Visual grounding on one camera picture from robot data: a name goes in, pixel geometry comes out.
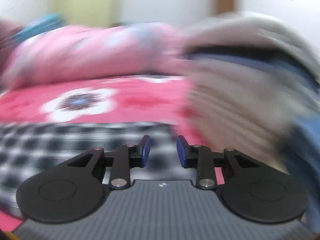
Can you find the yellow-green wardrobe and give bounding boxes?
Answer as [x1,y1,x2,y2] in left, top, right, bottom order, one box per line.
[47,0,123,28]

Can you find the black white plaid pants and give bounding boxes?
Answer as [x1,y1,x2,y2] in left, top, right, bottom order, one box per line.
[0,122,175,215]

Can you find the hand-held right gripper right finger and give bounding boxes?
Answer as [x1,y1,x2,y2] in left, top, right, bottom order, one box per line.
[176,135,260,190]

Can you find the stack of folded clothes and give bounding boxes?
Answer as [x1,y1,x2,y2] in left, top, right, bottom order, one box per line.
[180,12,320,198]

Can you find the pink grey floral quilt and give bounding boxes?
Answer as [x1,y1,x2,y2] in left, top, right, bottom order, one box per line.
[0,22,190,90]

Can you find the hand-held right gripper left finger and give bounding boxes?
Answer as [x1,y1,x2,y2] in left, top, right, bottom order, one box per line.
[66,135,151,190]

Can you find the pink floral blanket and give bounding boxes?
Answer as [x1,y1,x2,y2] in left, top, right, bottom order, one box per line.
[0,75,225,230]

